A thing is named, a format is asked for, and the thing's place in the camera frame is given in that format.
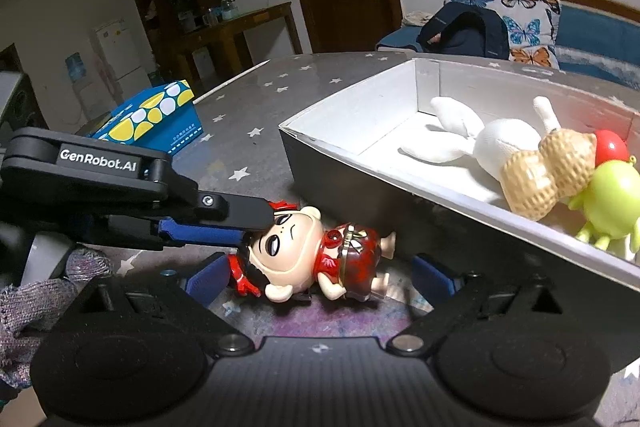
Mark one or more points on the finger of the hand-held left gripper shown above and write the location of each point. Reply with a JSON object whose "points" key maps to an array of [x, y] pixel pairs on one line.
{"points": [[235, 209], [200, 235]]}

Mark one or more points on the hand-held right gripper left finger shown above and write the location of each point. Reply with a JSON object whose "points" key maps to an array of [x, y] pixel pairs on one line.
{"points": [[210, 279]]}

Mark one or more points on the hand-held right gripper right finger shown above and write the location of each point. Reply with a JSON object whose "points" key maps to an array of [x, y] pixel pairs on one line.
{"points": [[432, 281]]}

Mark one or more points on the doll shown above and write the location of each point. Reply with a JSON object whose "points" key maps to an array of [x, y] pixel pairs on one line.
{"points": [[300, 247]]}

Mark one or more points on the grey cardboard box white inside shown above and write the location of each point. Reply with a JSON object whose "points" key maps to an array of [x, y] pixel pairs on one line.
{"points": [[360, 177]]}

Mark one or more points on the beige peanut toy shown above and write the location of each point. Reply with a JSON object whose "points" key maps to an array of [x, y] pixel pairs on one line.
{"points": [[535, 182]]}

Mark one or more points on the white plush rabbit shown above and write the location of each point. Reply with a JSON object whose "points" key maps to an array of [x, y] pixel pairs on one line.
{"points": [[500, 144]]}

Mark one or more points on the green plastic toy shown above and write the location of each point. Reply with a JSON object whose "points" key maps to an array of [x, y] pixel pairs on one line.
{"points": [[615, 197]]}

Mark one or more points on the red round plastic toy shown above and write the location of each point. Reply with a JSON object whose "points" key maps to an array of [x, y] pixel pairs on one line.
{"points": [[610, 147]]}

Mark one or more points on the person's left hand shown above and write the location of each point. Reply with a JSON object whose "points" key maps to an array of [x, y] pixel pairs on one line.
{"points": [[25, 312]]}

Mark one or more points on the blue yellow spotted tissue box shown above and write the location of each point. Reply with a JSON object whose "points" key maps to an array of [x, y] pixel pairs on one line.
{"points": [[150, 112]]}

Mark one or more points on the water dispenser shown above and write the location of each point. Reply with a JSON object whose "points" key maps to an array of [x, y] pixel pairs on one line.
{"points": [[77, 72]]}

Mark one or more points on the grey star-print table cover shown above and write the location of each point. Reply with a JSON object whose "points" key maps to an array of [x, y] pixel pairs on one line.
{"points": [[260, 107]]}

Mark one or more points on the white refrigerator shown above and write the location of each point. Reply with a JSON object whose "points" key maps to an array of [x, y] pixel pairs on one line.
{"points": [[117, 52]]}

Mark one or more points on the brown wooden desk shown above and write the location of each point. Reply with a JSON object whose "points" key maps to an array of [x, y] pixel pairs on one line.
{"points": [[240, 22]]}

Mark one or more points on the dark backpack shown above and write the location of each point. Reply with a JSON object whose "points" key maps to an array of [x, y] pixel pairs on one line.
{"points": [[465, 32]]}

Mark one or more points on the butterfly print pillow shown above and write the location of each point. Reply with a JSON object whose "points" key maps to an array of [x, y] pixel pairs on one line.
{"points": [[525, 27]]}

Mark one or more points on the blue sofa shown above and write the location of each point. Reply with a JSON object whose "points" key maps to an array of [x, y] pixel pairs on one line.
{"points": [[595, 37]]}

